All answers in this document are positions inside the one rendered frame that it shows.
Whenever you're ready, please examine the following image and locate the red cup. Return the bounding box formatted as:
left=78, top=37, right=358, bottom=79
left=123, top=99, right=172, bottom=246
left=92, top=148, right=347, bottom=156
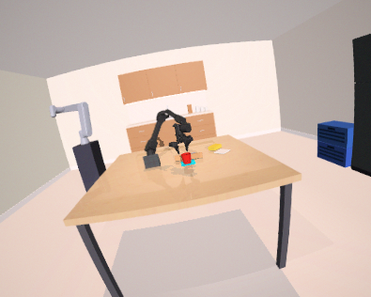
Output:
left=181, top=152, right=192, bottom=164

